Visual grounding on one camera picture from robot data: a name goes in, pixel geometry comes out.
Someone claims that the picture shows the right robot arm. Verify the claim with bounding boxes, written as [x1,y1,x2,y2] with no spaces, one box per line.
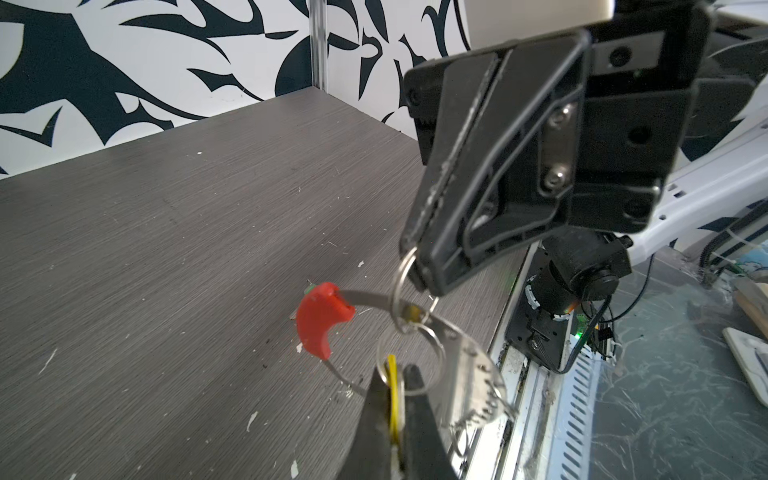
[395,1,767,297]

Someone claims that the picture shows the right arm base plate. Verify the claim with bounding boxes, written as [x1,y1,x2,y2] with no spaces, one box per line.
[505,227,634,373]

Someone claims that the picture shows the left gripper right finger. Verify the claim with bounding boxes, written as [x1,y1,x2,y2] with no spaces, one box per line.
[398,394,457,480]

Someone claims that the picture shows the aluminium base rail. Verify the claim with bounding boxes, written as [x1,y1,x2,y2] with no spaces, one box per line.
[460,245,556,479]

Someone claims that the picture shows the red key tag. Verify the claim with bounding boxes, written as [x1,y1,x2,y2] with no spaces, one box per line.
[296,282,356,361]

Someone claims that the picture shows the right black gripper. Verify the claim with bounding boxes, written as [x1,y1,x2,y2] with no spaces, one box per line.
[413,1,714,297]

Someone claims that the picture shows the white slotted cable duct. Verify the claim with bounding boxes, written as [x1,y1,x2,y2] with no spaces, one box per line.
[546,351,601,479]

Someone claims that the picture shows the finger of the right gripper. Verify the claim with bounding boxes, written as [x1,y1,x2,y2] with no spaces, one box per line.
[399,50,500,254]

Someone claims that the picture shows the small silver split ring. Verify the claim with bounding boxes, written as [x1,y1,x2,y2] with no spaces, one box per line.
[388,247,440,334]

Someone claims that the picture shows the yellow key tag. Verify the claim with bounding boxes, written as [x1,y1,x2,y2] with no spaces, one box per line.
[386,354,404,445]

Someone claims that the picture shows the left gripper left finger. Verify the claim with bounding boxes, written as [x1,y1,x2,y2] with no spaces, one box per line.
[336,371,392,480]

